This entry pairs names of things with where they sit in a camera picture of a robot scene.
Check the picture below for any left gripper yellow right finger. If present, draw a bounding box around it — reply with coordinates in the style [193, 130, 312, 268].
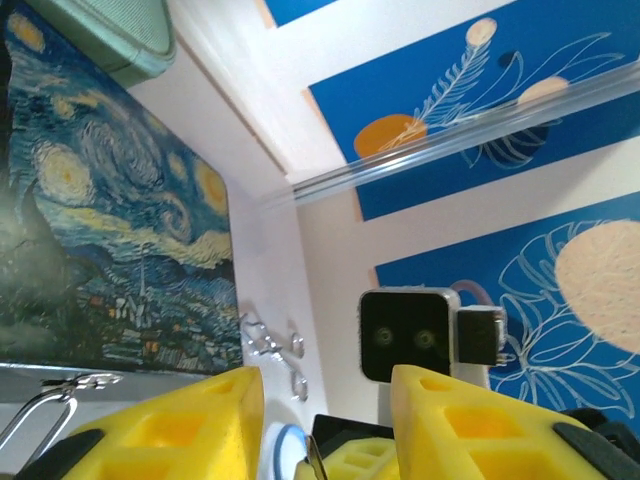
[389, 364, 640, 480]

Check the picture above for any aluminium corner post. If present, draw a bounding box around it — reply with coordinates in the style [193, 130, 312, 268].
[259, 64, 640, 212]

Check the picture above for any blue poster orange circle feather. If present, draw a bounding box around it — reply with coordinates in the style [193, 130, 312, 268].
[307, 0, 640, 222]
[262, 0, 352, 29]

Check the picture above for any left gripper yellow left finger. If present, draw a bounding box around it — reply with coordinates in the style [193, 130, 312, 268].
[19, 366, 265, 480]

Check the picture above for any metal key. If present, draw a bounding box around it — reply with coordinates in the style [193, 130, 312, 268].
[294, 434, 329, 480]

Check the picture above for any starry night painted box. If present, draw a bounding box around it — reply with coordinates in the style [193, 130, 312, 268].
[0, 0, 242, 401]

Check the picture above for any mint green zip case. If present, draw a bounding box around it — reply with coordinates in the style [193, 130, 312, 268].
[29, 0, 179, 81]

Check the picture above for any blue poster monstera leaf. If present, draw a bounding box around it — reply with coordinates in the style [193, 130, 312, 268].
[374, 192, 640, 412]

